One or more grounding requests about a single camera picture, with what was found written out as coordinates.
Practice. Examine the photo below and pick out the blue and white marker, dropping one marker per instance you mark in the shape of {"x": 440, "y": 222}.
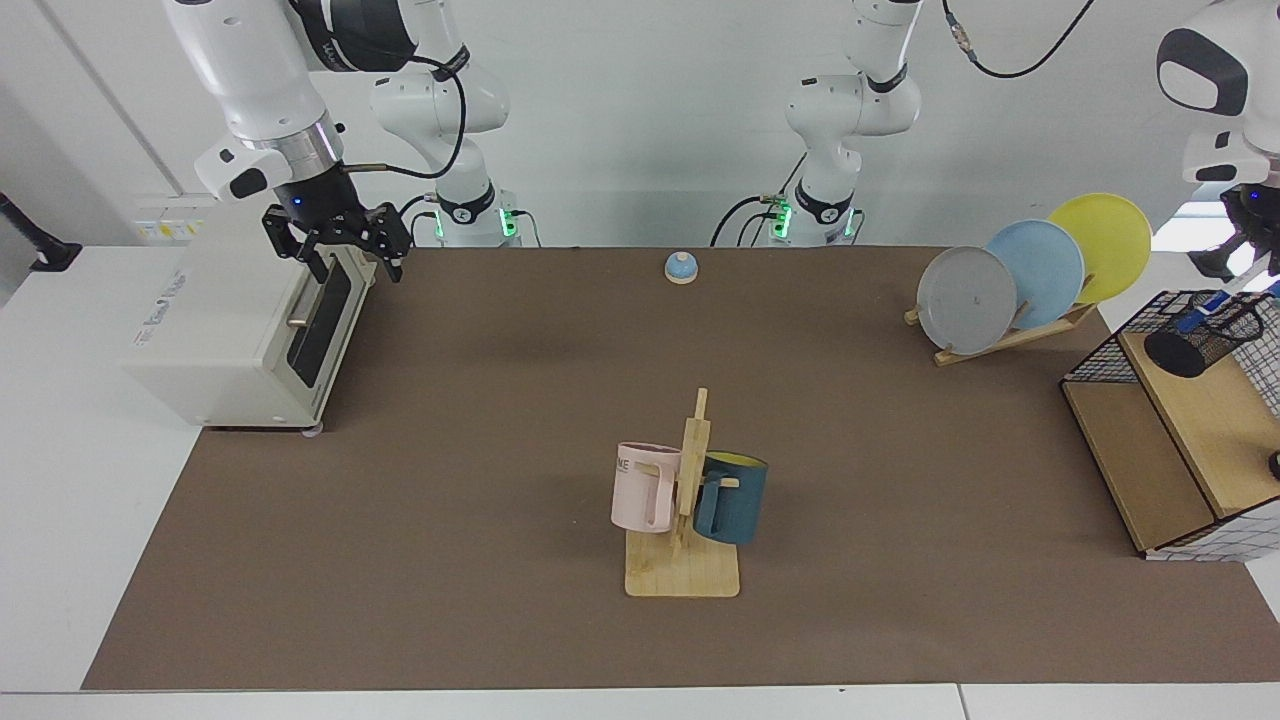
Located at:
{"x": 1195, "y": 320}

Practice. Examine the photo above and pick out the black mesh pen holder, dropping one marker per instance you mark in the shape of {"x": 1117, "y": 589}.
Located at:
{"x": 1185, "y": 352}

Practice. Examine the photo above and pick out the pale toaster oven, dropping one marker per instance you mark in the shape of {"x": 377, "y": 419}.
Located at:
{"x": 220, "y": 330}

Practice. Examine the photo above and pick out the white socket box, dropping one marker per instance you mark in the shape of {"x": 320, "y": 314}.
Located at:
{"x": 165, "y": 228}

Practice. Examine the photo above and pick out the yellow plate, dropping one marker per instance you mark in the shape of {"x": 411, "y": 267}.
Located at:
{"x": 1110, "y": 240}

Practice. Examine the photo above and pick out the light blue plate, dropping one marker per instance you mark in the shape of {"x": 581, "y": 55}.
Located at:
{"x": 1045, "y": 270}

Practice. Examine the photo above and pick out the brown table cloth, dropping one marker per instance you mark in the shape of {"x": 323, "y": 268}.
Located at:
{"x": 500, "y": 450}

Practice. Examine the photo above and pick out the black stand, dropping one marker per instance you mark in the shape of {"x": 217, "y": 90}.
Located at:
{"x": 40, "y": 250}

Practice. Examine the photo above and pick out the wooden plate rack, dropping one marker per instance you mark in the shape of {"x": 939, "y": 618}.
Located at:
{"x": 1000, "y": 345}

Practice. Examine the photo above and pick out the grey plate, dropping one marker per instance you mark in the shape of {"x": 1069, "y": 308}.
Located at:
{"x": 965, "y": 300}

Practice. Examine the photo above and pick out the small blue round thing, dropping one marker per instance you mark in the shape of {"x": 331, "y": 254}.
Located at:
{"x": 681, "y": 268}

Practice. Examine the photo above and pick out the pink mug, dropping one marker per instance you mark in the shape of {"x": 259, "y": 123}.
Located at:
{"x": 635, "y": 495}

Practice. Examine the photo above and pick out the dark teal mug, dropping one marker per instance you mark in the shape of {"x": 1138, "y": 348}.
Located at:
{"x": 735, "y": 505}

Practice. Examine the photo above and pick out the wooden cup stand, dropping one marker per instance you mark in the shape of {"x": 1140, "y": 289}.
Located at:
{"x": 680, "y": 575}

